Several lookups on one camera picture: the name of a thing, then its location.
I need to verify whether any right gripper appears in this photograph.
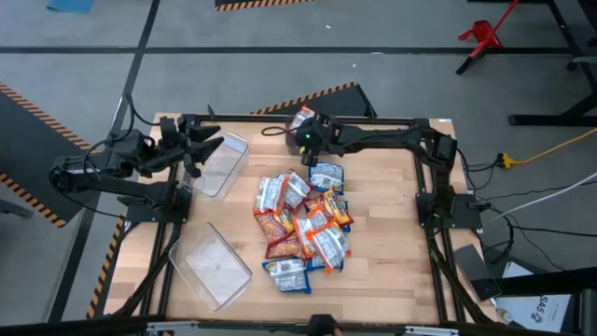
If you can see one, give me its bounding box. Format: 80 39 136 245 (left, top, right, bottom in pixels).
285 113 346 168

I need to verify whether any blue floor mat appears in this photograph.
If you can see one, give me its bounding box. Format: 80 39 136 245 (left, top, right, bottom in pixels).
46 0 97 15

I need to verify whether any orange noodle packet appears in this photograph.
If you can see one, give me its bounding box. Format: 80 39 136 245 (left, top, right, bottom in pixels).
278 170 312 210
288 105 316 132
306 218 353 274
292 204 330 259
253 175 290 216

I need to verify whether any white printed box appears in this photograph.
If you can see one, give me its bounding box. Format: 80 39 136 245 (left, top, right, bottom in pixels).
493 260 573 333

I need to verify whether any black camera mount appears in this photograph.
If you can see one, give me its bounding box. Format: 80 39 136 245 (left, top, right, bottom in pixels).
305 314 344 336

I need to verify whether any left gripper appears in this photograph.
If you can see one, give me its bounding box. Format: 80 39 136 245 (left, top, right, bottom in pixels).
156 115 226 179

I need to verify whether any red floor stand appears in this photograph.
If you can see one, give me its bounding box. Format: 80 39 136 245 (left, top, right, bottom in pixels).
456 0 521 76

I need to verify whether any yellow extension cable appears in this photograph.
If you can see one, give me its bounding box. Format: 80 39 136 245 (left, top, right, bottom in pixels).
496 126 597 170

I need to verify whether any blue noodle packet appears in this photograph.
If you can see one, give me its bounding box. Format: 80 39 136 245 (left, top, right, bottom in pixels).
339 199 352 233
261 258 312 295
308 161 346 196
305 254 345 273

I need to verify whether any clear plastic bin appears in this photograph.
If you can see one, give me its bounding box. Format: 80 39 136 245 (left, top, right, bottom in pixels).
168 221 254 313
180 129 250 199

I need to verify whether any dark grey box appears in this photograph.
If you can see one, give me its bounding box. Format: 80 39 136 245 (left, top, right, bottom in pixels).
451 243 503 302

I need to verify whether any black mat hazard stripe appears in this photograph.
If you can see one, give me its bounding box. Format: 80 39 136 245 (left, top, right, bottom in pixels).
251 81 378 120
214 0 316 13
0 81 102 230

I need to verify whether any black beam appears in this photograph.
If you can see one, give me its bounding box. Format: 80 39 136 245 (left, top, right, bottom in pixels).
493 266 597 298

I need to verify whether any black aluminium table frame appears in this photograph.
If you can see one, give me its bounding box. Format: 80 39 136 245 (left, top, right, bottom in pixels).
104 113 498 328

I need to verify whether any black desk frame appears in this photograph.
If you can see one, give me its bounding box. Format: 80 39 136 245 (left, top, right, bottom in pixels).
465 0 597 128

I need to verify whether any white cable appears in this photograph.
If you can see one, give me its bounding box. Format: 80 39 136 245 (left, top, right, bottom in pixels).
482 171 597 226

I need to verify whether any silver aluminium bar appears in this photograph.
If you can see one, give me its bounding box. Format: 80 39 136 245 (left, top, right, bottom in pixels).
146 319 201 336
403 325 461 336

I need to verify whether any black cable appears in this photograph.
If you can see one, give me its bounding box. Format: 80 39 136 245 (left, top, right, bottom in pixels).
475 183 597 203
484 204 597 272
123 91 162 128

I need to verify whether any red noodle packet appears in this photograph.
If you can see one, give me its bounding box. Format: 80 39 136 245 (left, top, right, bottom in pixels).
253 208 294 246
320 188 354 229
264 232 307 260

